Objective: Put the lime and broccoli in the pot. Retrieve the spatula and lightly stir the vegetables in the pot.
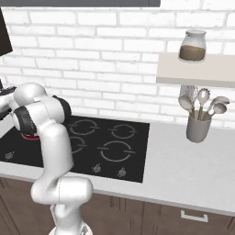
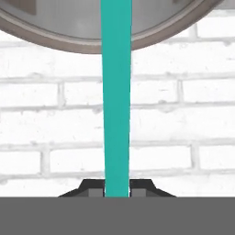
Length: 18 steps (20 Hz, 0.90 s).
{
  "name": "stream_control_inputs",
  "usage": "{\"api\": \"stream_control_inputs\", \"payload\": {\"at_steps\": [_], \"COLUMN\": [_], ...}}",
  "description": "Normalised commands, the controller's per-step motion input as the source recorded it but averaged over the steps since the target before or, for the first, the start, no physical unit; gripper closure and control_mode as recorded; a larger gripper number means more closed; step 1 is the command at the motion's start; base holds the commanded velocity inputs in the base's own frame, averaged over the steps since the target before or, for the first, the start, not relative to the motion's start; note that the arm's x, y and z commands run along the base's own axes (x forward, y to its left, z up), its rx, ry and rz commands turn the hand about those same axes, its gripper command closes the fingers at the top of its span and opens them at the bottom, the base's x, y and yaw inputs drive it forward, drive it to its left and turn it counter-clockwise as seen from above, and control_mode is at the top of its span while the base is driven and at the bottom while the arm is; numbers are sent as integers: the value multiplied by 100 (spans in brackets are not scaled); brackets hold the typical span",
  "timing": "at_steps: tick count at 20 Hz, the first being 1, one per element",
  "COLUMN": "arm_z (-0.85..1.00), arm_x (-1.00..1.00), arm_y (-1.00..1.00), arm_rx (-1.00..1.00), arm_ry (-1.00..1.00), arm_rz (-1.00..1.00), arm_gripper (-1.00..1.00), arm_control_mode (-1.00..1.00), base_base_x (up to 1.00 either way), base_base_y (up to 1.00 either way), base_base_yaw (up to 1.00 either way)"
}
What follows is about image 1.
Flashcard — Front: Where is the grey utensil pot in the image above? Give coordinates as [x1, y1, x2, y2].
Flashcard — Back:
[185, 114, 213, 144]

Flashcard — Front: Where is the hob knob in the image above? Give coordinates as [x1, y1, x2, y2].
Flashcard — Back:
[92, 163, 103, 174]
[117, 167, 128, 179]

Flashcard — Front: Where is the red pot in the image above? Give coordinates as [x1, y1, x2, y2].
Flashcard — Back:
[20, 131, 41, 141]

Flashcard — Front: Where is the dark grey range hood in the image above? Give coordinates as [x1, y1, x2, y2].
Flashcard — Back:
[0, 0, 162, 8]

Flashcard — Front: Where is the glass jar with brown contents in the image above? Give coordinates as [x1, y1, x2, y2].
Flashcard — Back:
[178, 28, 207, 63]

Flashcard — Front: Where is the black wall appliance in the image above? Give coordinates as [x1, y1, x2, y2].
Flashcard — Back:
[0, 8, 14, 58]

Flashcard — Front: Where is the dark wood cupboard door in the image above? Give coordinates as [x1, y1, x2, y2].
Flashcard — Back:
[80, 192, 145, 235]
[0, 176, 56, 235]

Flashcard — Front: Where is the pale wall shelf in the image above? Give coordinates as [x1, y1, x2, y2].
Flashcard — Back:
[156, 52, 235, 89]

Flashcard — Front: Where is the white drawer handle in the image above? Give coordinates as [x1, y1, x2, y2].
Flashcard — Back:
[180, 209, 209, 223]

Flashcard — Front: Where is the black hob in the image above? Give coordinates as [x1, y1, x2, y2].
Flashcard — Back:
[0, 115, 151, 184]

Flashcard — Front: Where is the dark wood drawer front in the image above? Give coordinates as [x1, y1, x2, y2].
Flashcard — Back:
[142, 201, 235, 235]

